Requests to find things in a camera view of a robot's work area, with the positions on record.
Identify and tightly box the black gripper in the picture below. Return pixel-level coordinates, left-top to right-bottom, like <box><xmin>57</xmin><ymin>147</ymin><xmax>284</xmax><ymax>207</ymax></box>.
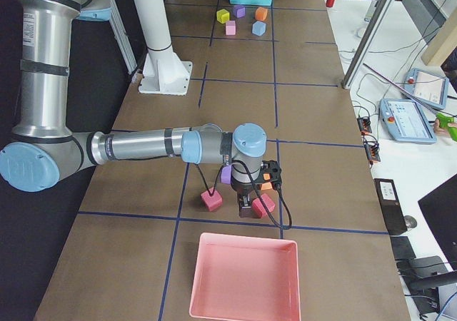
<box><xmin>231</xmin><ymin>178</ymin><xmax>261</xmax><ymax>218</ymax></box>

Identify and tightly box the light blue foam cube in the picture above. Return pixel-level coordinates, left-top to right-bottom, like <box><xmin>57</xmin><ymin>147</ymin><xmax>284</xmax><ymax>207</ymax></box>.
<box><xmin>251</xmin><ymin>21</ymin><xmax>266</xmax><ymax>36</ymax></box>

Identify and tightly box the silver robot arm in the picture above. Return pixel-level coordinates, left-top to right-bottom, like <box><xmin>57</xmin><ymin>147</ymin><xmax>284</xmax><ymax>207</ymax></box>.
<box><xmin>1</xmin><ymin>0</ymin><xmax>268</xmax><ymax>206</ymax></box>

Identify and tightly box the orange foam cube near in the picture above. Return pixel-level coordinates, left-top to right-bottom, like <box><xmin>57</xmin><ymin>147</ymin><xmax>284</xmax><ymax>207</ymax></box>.
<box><xmin>260</xmin><ymin>173</ymin><xmax>273</xmax><ymax>190</ymax></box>

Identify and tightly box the orange foam cube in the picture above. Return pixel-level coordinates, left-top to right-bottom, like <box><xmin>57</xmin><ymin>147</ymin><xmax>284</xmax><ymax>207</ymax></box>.
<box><xmin>260</xmin><ymin>173</ymin><xmax>273</xmax><ymax>190</ymax></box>
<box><xmin>255</xmin><ymin>7</ymin><xmax>268</xmax><ymax>21</ymax></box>

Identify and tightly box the purple foam cube near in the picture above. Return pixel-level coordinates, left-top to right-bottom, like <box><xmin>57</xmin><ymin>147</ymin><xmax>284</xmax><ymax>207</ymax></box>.
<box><xmin>221</xmin><ymin>165</ymin><xmax>231</xmax><ymax>185</ymax></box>

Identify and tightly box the purple foam cube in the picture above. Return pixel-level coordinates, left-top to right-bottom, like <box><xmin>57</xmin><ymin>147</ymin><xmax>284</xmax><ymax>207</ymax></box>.
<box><xmin>221</xmin><ymin>165</ymin><xmax>231</xmax><ymax>185</ymax></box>
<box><xmin>233</xmin><ymin>4</ymin><xmax>246</xmax><ymax>19</ymax></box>

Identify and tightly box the dark red foam cube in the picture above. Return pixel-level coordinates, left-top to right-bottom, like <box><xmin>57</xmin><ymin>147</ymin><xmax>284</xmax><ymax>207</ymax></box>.
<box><xmin>201</xmin><ymin>190</ymin><xmax>223</xmax><ymax>212</ymax></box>

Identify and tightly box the pink plastic tray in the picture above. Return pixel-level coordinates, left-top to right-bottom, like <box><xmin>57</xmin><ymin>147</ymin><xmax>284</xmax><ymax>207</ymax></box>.
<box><xmin>189</xmin><ymin>233</ymin><xmax>301</xmax><ymax>320</ymax></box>

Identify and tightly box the orange black connector near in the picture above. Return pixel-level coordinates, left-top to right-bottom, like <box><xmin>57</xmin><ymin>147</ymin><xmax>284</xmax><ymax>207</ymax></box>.
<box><xmin>363</xmin><ymin>140</ymin><xmax>381</xmax><ymax>165</ymax></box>

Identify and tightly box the orange black connector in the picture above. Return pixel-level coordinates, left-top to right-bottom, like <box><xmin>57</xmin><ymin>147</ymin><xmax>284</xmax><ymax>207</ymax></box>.
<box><xmin>363</xmin><ymin>140</ymin><xmax>381</xmax><ymax>165</ymax></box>
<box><xmin>356</xmin><ymin>116</ymin><xmax>372</xmax><ymax>136</ymax></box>

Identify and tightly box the orange black connector far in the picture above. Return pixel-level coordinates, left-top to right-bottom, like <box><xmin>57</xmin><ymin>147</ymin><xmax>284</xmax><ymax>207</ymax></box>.
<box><xmin>356</xmin><ymin>116</ymin><xmax>372</xmax><ymax>136</ymax></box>

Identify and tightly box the black power box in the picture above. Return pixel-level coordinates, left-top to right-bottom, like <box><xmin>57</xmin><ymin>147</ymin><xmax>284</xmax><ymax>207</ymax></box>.
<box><xmin>373</xmin><ymin>178</ymin><xmax>407</xmax><ymax>235</ymax></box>

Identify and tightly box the pink foam cube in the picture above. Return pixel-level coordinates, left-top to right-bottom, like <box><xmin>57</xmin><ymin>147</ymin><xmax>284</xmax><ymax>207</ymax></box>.
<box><xmin>225</xmin><ymin>20</ymin><xmax>236</xmax><ymax>36</ymax></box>

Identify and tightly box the near teach pendant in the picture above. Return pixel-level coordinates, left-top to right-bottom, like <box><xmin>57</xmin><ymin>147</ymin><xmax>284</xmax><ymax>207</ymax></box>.
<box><xmin>379</xmin><ymin>98</ymin><xmax>437</xmax><ymax>144</ymax></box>

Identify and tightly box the teach pendant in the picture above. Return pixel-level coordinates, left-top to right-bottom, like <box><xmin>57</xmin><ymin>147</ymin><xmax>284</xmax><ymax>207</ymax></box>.
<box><xmin>379</xmin><ymin>98</ymin><xmax>437</xmax><ymax>144</ymax></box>
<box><xmin>403</xmin><ymin>68</ymin><xmax>449</xmax><ymax>110</ymax></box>

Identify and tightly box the yellow foam cube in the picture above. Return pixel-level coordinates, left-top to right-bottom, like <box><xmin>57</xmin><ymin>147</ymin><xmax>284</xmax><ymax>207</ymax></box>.
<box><xmin>216</xmin><ymin>9</ymin><xmax>230</xmax><ymax>24</ymax></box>

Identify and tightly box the orange foam cube far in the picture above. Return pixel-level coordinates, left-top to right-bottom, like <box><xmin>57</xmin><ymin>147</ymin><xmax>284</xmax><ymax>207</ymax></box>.
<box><xmin>255</xmin><ymin>7</ymin><xmax>268</xmax><ymax>21</ymax></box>

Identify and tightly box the purple foam cube far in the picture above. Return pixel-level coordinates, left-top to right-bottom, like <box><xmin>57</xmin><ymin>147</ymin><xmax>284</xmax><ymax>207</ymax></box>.
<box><xmin>233</xmin><ymin>4</ymin><xmax>246</xmax><ymax>19</ymax></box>

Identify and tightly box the black monitor corner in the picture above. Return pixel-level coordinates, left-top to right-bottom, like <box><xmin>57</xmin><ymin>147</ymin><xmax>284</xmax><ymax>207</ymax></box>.
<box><xmin>418</xmin><ymin>180</ymin><xmax>456</xmax><ymax>269</ymax></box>

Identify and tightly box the green handheld tool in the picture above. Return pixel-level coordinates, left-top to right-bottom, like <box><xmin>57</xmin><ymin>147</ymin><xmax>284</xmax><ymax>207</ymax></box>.
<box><xmin>433</xmin><ymin>113</ymin><xmax>457</xmax><ymax>141</ymax></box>

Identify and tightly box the far teach pendant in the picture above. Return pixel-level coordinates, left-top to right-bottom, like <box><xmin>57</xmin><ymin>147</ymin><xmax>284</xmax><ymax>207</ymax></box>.
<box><xmin>403</xmin><ymin>68</ymin><xmax>449</xmax><ymax>110</ymax></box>

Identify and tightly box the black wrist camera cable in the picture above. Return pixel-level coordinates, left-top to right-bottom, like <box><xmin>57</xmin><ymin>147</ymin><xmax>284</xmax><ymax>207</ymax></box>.
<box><xmin>195</xmin><ymin>158</ymin><xmax>293</xmax><ymax>230</ymax></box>

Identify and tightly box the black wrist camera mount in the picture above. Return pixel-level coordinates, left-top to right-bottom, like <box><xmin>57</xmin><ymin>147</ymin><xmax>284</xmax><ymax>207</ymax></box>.
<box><xmin>261</xmin><ymin>160</ymin><xmax>282</xmax><ymax>192</ymax></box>

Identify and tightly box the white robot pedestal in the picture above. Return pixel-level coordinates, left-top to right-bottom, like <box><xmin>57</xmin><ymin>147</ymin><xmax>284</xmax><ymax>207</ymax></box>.
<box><xmin>134</xmin><ymin>0</ymin><xmax>193</xmax><ymax>96</ymax></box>

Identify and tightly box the aluminium frame post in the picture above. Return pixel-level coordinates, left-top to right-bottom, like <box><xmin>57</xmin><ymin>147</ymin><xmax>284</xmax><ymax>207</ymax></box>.
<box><xmin>341</xmin><ymin>0</ymin><xmax>395</xmax><ymax>89</ymax></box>

